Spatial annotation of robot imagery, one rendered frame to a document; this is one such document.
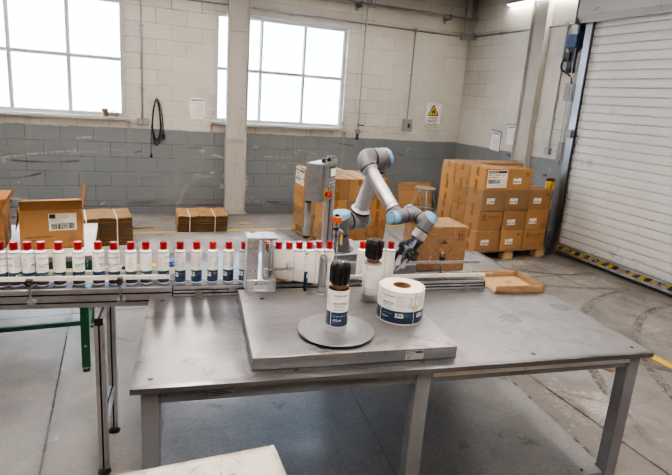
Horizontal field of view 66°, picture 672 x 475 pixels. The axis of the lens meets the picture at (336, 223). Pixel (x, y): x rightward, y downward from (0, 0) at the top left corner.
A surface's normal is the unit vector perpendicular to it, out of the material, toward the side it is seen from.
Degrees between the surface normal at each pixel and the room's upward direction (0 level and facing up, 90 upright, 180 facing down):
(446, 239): 90
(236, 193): 90
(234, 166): 90
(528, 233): 89
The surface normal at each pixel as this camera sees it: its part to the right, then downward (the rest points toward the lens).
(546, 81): -0.92, 0.02
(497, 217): 0.46, 0.21
